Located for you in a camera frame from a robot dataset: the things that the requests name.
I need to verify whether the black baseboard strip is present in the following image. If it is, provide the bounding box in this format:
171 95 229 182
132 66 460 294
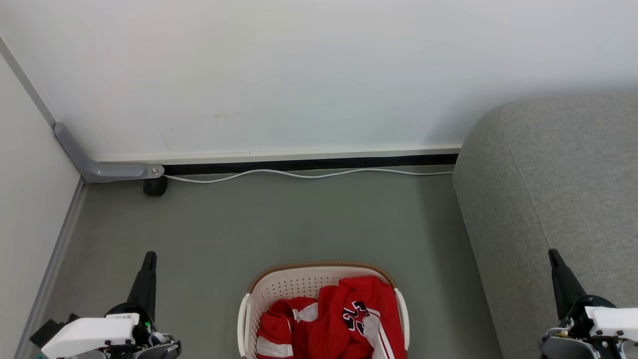
163 154 458 176

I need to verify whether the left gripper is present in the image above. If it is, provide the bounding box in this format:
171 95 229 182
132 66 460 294
30 251 182 359

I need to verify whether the grey fabric sofa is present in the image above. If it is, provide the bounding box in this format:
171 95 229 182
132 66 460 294
453 92 638 359

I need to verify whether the white floor cable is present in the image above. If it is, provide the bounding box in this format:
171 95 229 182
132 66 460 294
164 169 454 184

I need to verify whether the red basketball jersey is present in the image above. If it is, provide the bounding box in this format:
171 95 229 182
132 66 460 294
256 276 407 359

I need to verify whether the cream perforated laundry basket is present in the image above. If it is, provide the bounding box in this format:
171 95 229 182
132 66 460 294
238 262 410 359

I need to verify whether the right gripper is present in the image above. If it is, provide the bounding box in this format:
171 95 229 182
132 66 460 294
541 248 638 359

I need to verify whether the grey metal partition bracket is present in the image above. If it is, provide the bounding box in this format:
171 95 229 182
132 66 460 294
54 123 165 182

